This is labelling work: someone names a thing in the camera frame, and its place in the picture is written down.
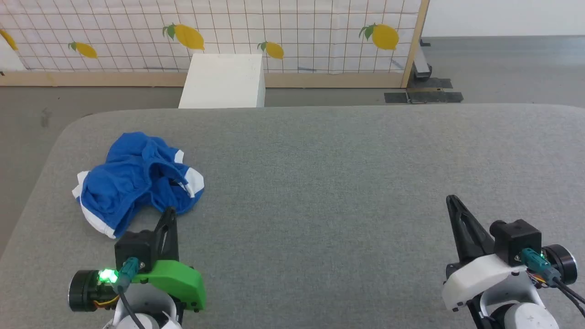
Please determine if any black floor plate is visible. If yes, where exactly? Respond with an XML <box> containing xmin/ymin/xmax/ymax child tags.
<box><xmin>384</xmin><ymin>78</ymin><xmax>464</xmax><ymax>105</ymax></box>

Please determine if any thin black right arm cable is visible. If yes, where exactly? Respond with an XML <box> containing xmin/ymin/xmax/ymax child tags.
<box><xmin>560</xmin><ymin>286</ymin><xmax>585</xmax><ymax>317</ymax></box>

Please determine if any white panel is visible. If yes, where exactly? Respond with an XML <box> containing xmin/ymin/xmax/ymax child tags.
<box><xmin>0</xmin><ymin>36</ymin><xmax>27</xmax><ymax>72</ymax></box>

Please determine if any lemon-patterned grid screen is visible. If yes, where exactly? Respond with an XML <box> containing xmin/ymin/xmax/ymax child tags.
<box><xmin>0</xmin><ymin>0</ymin><xmax>430</xmax><ymax>89</ymax></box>

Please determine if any grey fabric sofa cushion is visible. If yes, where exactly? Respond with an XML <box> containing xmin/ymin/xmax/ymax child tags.
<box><xmin>0</xmin><ymin>104</ymin><xmax>585</xmax><ymax>329</ymax></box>

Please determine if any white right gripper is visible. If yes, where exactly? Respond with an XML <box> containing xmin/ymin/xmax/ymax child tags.
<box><xmin>441</xmin><ymin>195</ymin><xmax>526</xmax><ymax>312</ymax></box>

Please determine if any blue garment with white trim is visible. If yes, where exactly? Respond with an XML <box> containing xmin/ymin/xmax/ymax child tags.
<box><xmin>72</xmin><ymin>132</ymin><xmax>205</xmax><ymax>239</ymax></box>

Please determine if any left camera cable teal plug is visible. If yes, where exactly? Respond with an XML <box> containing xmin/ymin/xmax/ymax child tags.
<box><xmin>112</xmin><ymin>257</ymin><xmax>147</xmax><ymax>329</ymax></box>

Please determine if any grey metal partition foot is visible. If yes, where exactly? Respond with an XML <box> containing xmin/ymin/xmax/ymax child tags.
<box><xmin>413</xmin><ymin>40</ymin><xmax>433</xmax><ymax>82</ymax></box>

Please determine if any white rectangular box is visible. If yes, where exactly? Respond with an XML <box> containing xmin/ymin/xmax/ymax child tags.
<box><xmin>178</xmin><ymin>53</ymin><xmax>266</xmax><ymax>109</ymax></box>

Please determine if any right camera cable teal plug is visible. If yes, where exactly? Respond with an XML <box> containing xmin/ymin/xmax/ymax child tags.
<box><xmin>521</xmin><ymin>248</ymin><xmax>585</xmax><ymax>306</ymax></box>

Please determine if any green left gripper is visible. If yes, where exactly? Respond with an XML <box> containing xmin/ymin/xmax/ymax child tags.
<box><xmin>130</xmin><ymin>207</ymin><xmax>207</xmax><ymax>313</ymax></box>

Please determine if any camera cable teal plug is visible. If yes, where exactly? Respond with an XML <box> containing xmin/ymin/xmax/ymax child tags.
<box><xmin>521</xmin><ymin>248</ymin><xmax>585</xmax><ymax>306</ymax></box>
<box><xmin>112</xmin><ymin>257</ymin><xmax>147</xmax><ymax>329</ymax></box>

